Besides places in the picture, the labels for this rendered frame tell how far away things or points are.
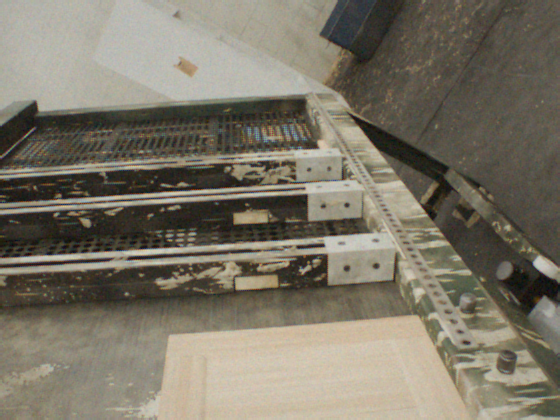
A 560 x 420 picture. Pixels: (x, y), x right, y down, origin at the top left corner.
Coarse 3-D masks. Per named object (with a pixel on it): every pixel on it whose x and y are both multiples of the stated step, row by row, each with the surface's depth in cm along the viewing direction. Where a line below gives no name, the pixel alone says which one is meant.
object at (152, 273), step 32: (64, 256) 99; (96, 256) 99; (128, 256) 99; (160, 256) 99; (192, 256) 99; (224, 256) 98; (256, 256) 97; (288, 256) 98; (320, 256) 98; (352, 256) 99; (384, 256) 99; (0, 288) 95; (32, 288) 96; (64, 288) 96; (96, 288) 97; (128, 288) 97; (160, 288) 98; (192, 288) 98; (224, 288) 99
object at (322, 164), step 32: (160, 160) 147; (192, 160) 146; (224, 160) 145; (256, 160) 144; (288, 160) 145; (320, 160) 145; (0, 192) 141; (32, 192) 142; (64, 192) 142; (96, 192) 143; (128, 192) 144
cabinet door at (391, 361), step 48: (192, 336) 85; (240, 336) 85; (288, 336) 85; (336, 336) 84; (384, 336) 84; (192, 384) 75; (240, 384) 75; (288, 384) 75; (336, 384) 75; (384, 384) 74; (432, 384) 74
